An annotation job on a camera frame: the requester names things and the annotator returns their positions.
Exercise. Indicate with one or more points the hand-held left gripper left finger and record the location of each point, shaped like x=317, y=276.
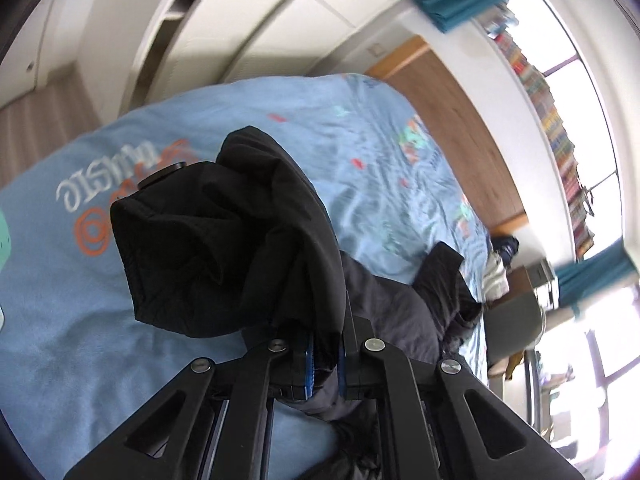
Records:
x=309, y=367

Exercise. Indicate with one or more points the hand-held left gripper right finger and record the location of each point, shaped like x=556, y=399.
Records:
x=342, y=367

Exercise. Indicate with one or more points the black padded jacket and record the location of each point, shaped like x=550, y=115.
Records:
x=240, y=240

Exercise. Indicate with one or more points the yellow bag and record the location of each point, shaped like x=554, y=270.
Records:
x=515, y=366

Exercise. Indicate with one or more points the grey-green chair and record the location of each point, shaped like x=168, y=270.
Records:
x=512, y=325

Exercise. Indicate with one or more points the white crumpled cloth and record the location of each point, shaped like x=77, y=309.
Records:
x=496, y=275

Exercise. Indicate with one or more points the brown wooden desk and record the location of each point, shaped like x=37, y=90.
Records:
x=520, y=282

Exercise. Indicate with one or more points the black bag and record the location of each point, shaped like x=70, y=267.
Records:
x=506, y=249

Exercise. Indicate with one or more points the light blue printed bed blanket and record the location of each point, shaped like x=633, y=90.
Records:
x=350, y=160

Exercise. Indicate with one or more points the white printer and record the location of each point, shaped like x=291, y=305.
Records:
x=544, y=280

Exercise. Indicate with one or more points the wooden headboard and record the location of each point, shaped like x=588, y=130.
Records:
x=450, y=110

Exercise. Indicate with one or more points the row of colourful books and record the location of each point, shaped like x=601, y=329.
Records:
x=555, y=130

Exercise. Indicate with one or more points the mint green cloth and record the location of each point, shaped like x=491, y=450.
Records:
x=4, y=240

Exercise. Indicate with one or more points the white wardrobe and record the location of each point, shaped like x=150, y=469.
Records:
x=225, y=25

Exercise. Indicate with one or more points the wall light switch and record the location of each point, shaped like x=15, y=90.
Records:
x=375, y=51

